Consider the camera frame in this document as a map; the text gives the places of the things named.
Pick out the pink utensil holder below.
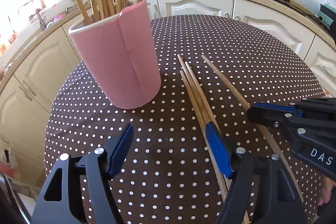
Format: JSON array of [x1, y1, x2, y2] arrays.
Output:
[[68, 0, 162, 110]]

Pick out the person's right hand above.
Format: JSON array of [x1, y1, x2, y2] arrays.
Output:
[[317, 177, 336, 207]]

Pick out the wooden chopstick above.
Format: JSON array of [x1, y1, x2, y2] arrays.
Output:
[[177, 54, 217, 126], [201, 55, 304, 203], [180, 70, 229, 203], [184, 61, 215, 123]]

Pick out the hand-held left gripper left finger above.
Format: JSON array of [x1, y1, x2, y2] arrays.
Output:
[[31, 123, 135, 224]]

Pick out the teal box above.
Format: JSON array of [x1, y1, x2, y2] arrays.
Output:
[[320, 4, 336, 28]]

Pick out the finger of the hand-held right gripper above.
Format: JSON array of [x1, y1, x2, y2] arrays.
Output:
[[246, 108, 308, 136], [251, 97, 336, 119]]

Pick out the brown polka dot tablecloth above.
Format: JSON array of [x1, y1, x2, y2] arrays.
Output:
[[44, 15, 327, 224]]

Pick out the sink faucet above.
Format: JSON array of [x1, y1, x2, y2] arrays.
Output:
[[18, 0, 48, 30]]

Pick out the cream kitchen cabinets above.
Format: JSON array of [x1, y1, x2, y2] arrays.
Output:
[[0, 0, 336, 188]]

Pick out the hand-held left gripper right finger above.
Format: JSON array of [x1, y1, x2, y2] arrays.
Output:
[[205, 121, 308, 224]]

